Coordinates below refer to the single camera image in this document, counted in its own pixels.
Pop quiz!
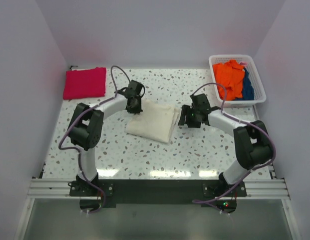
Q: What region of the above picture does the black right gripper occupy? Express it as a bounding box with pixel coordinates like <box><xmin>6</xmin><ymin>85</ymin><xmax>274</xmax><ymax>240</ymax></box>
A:
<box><xmin>178</xmin><ymin>104</ymin><xmax>201</xmax><ymax>129</ymax></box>

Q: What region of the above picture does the cream white t-shirt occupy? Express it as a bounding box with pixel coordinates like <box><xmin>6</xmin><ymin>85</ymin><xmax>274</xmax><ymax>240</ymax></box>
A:
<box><xmin>126</xmin><ymin>99</ymin><xmax>180</xmax><ymax>144</ymax></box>

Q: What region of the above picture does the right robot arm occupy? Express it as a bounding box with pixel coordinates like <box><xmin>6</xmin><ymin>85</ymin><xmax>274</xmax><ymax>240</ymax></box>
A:
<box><xmin>178</xmin><ymin>94</ymin><xmax>274</xmax><ymax>197</ymax></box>

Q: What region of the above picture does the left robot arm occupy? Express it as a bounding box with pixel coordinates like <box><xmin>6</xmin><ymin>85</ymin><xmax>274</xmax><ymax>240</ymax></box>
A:
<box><xmin>68</xmin><ymin>80</ymin><xmax>145</xmax><ymax>197</ymax></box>

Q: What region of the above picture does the folded red t-shirt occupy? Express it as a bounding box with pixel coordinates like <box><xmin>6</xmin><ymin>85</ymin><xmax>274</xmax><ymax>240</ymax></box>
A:
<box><xmin>63</xmin><ymin>67</ymin><xmax>107</xmax><ymax>100</ymax></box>

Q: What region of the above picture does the orange t-shirt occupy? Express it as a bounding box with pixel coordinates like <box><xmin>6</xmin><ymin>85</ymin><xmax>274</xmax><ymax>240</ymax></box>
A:
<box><xmin>213</xmin><ymin>59</ymin><xmax>245</xmax><ymax>101</ymax></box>

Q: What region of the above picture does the blue t-shirt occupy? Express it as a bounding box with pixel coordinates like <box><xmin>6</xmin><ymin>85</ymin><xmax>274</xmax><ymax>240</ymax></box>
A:
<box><xmin>235</xmin><ymin>68</ymin><xmax>254</xmax><ymax>101</ymax></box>

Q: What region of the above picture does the white plastic laundry basket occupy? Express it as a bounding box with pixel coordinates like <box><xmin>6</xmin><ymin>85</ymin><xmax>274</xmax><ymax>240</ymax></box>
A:
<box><xmin>209</xmin><ymin>54</ymin><xmax>266</xmax><ymax>108</ymax></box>

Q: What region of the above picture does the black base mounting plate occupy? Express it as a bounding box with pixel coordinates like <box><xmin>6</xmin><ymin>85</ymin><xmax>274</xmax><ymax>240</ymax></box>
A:
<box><xmin>69</xmin><ymin>178</ymin><xmax>247</xmax><ymax>209</ymax></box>

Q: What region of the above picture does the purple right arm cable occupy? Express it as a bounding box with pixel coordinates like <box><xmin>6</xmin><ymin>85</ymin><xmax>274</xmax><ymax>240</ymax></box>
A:
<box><xmin>189</xmin><ymin>82</ymin><xmax>277</xmax><ymax>209</ymax></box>

